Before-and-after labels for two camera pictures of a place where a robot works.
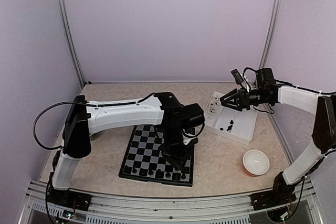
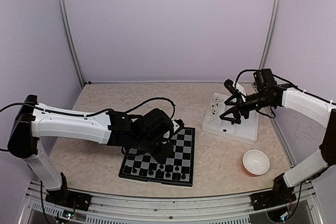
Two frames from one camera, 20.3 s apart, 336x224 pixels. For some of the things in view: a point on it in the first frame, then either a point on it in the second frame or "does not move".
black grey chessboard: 144,161 does not move
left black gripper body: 174,150 → 158,155
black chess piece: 143,171 does not move
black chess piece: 127,169 does not move
